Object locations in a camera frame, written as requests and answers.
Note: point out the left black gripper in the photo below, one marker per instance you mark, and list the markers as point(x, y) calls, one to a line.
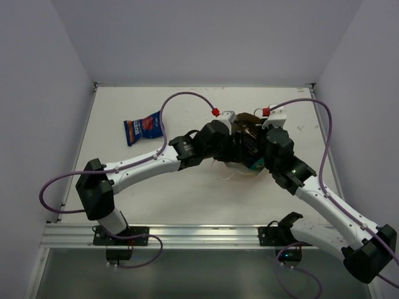
point(232, 149)

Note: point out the brown paper bag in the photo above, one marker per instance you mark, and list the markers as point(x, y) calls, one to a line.
point(240, 169)

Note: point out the dark brown snack packet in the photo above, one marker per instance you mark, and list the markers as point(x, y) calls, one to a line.
point(249, 130)

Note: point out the blue chip snack bag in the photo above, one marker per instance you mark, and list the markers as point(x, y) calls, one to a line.
point(145, 128)

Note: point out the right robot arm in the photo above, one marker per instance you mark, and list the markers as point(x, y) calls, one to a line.
point(370, 247)

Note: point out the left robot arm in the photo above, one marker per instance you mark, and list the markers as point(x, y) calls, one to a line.
point(99, 183)

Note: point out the blue white snack packet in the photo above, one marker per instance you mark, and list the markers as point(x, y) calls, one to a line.
point(257, 166)

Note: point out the right black controller box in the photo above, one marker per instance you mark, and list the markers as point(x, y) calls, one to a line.
point(290, 256)

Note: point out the black controller box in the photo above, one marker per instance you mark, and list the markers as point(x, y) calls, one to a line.
point(117, 256)
point(290, 256)

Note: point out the left black controller box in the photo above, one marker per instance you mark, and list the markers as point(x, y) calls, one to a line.
point(117, 256)

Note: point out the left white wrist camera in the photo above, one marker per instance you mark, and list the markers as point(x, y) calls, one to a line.
point(225, 117)

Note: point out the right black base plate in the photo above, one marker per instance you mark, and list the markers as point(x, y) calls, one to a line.
point(277, 234)

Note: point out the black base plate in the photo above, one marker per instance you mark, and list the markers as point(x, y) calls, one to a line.
point(277, 234)
point(132, 236)

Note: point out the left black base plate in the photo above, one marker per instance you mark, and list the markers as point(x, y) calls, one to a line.
point(132, 236)

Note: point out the aluminium mounting rail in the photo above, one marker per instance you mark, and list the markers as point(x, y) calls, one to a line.
point(73, 236)

